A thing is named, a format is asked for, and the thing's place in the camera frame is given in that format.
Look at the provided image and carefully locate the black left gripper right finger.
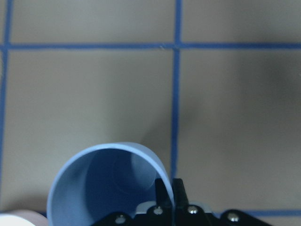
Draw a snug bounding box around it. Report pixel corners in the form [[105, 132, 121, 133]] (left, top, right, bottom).
[[172, 178, 189, 210]]

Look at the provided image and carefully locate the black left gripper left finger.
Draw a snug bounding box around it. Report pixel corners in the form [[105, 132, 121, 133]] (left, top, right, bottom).
[[155, 178, 173, 209]]

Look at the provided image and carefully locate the blue cup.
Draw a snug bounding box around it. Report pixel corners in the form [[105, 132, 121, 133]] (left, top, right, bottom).
[[47, 142, 174, 226]]

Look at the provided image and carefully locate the pink bowl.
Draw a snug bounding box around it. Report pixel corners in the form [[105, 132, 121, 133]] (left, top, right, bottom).
[[0, 210, 48, 226]]

